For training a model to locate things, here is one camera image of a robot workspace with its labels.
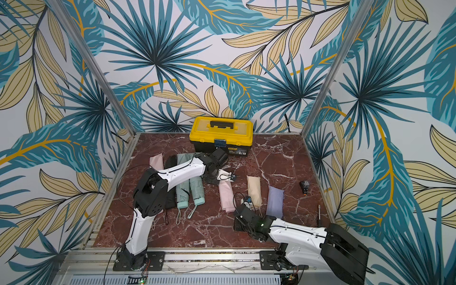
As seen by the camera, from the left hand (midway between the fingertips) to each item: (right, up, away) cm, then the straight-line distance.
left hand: (214, 176), depth 95 cm
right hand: (+11, -20, -10) cm, 25 cm away
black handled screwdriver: (+51, -20, -11) cm, 55 cm away
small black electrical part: (+47, -4, -2) cm, 47 cm away
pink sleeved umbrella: (+7, -9, -5) cm, 13 cm away
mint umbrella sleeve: (-19, +9, +9) cm, 23 cm away
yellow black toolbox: (+11, +22, +1) cm, 24 cm away
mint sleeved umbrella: (-8, -7, -5) cm, 11 cm away
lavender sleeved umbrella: (+30, -12, -7) cm, 33 cm away
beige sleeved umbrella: (+21, -7, -3) cm, 22 cm away
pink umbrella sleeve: (-34, +7, +8) cm, 36 cm away
